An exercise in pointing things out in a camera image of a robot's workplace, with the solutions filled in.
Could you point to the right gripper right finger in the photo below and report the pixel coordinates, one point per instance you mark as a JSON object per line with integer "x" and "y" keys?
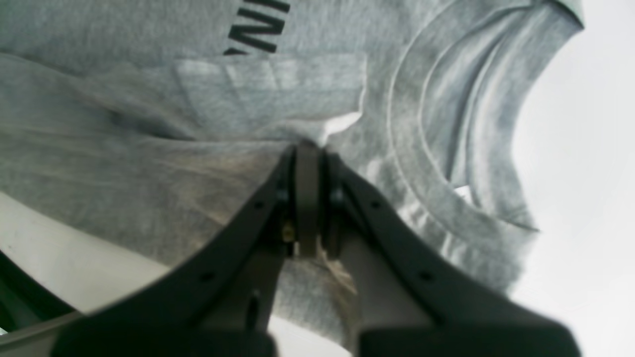
{"x": 413, "y": 302}

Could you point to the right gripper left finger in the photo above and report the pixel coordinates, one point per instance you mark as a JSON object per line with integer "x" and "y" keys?
{"x": 217, "y": 304}

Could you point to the grey T-shirt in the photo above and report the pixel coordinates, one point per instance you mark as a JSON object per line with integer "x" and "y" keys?
{"x": 149, "y": 124}

